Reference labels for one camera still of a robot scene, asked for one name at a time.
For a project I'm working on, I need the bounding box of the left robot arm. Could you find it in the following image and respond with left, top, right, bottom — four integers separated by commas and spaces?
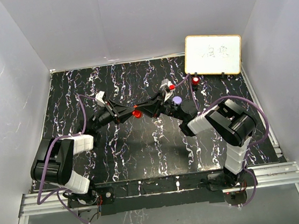
31, 100, 135, 205

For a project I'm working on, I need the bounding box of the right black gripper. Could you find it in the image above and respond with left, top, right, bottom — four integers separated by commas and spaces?
135, 88, 186, 126

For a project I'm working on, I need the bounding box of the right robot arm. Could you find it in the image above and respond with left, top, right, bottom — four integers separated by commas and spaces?
134, 93, 257, 187

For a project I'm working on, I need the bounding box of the purple earbud charging case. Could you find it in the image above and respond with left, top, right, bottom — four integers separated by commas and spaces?
172, 96, 183, 106

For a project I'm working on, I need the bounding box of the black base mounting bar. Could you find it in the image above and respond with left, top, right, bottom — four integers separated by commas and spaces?
94, 169, 228, 215

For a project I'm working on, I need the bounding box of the white board with frame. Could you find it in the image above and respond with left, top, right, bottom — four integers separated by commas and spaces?
185, 34, 242, 75

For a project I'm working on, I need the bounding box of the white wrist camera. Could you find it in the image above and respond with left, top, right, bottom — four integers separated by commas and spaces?
160, 79, 176, 102
95, 91, 105, 107

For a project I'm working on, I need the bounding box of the red emergency stop button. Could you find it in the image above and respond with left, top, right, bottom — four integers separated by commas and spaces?
191, 77, 200, 91

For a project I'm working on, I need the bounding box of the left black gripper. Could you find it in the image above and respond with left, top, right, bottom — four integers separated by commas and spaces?
91, 97, 138, 132

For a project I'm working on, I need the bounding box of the red round disc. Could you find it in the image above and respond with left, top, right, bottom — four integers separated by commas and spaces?
132, 110, 142, 118

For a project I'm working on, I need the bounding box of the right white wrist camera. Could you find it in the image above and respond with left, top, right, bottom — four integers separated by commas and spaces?
160, 79, 176, 102

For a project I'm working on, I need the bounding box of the aluminium frame rail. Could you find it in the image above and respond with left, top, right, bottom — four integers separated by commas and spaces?
18, 162, 299, 224

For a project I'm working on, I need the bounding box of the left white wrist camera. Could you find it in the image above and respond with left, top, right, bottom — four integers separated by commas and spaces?
95, 91, 105, 107

